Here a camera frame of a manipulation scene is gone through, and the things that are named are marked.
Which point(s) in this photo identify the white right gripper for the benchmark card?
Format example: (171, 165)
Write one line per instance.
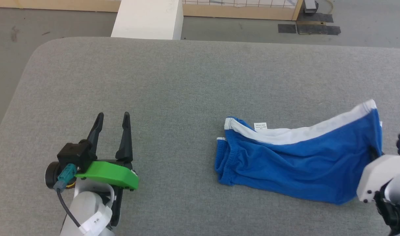
(377, 177)

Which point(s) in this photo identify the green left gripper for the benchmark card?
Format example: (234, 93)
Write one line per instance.
(111, 173)

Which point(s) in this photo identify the blue shorts with white trim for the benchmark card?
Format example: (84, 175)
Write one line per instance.
(291, 164)

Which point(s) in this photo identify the grey fabric sofa cushion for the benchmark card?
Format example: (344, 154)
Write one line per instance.
(170, 98)

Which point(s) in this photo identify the white rectangular box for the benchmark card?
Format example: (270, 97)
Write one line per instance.
(147, 19)

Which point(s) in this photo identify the small black floor tape patch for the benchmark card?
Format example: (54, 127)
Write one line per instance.
(287, 28)

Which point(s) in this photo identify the grey metal screen foot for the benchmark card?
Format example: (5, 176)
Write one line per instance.
(310, 5)

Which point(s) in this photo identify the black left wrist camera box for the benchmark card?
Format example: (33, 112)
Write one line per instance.
(75, 155)

